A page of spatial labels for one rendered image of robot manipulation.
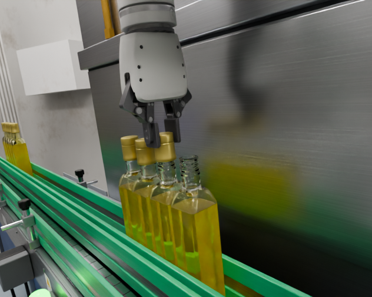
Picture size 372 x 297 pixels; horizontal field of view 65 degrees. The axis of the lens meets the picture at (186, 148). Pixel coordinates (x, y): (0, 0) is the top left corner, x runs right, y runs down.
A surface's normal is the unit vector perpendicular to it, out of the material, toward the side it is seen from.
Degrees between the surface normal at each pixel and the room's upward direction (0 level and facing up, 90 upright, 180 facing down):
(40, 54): 90
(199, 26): 90
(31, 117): 90
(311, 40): 90
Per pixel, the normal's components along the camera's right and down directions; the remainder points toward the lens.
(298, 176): -0.75, 0.22
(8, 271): 0.65, 0.09
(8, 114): 0.91, -0.01
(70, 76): -0.40, 0.23
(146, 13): 0.06, 0.20
